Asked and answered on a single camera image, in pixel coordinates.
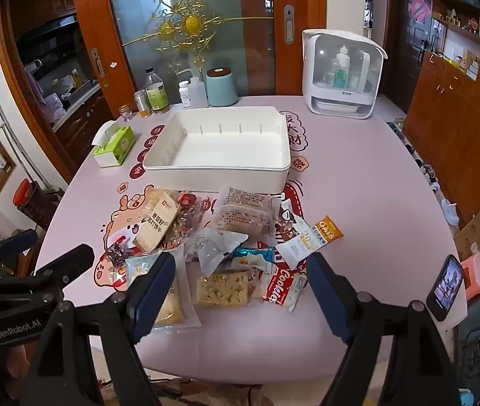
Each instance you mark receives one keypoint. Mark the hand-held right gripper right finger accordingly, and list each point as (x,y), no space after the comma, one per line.
(328,296)

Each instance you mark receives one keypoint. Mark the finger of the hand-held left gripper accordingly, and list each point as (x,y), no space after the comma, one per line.
(17,238)
(69,262)

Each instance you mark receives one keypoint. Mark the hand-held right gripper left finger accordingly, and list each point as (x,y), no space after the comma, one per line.
(155,296)

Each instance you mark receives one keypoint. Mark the glass door with gold ornament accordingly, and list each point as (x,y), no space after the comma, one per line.
(223,50)

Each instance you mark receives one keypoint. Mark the pink plastic container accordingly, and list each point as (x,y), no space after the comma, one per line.
(475,275)

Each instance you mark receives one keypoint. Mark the small dark candy packet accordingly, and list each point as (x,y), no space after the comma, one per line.
(116,256)

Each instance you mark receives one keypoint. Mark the clear packet with white filling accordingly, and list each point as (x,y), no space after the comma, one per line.
(214,245)

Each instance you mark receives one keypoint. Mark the glass bottle with green label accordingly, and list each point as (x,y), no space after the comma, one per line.
(157,91)

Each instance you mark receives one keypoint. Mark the clear packet of brown cake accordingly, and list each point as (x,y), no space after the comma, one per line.
(244,198)
(244,220)

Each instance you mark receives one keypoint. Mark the beige cracker packet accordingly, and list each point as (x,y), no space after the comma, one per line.
(157,224)

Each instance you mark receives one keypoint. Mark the teal ceramic canister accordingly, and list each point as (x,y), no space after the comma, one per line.
(222,86)

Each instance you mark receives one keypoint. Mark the small glass jar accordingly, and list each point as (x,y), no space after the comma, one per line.
(126,113)

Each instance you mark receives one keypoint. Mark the bag of wrapped candies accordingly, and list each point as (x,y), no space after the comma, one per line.
(186,220)

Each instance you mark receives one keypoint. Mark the wooden wall cabinet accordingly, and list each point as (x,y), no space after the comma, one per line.
(455,114)

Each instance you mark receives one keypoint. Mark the white pill bottle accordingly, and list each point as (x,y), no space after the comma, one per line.
(185,94)

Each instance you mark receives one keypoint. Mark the blue snack packet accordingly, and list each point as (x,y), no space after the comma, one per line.
(252,258)

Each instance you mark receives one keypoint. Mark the black and white snack packet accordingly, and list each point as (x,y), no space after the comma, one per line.
(288,220)

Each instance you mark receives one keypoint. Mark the packet of yellow crisps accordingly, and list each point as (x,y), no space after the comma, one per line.
(223,289)

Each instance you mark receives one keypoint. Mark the jar with red lid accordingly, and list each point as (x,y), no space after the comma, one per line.
(28,203)

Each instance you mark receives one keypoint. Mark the white and red cookie packet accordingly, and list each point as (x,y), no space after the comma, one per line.
(280,289)

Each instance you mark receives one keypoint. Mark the cardboard box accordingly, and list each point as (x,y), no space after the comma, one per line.
(476,234)

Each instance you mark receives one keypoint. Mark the white plastic storage tray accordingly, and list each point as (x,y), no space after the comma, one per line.
(223,148)

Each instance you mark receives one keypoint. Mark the black smartphone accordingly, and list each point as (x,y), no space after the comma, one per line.
(445,287)

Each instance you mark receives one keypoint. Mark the white countertop sterilizer cabinet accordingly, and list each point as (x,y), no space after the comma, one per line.
(341,80)

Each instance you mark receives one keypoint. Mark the clear packet of pale bread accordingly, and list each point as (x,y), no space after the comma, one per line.
(181,306)

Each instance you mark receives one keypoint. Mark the green tissue pack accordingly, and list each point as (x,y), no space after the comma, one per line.
(113,146)

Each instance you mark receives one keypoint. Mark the orange and white oat packet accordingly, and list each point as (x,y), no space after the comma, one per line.
(307,243)

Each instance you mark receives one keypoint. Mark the small metal can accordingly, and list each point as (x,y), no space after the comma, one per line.
(142,103)

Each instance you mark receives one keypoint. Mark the clear squeeze bottle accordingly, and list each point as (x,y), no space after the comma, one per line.
(200,93)

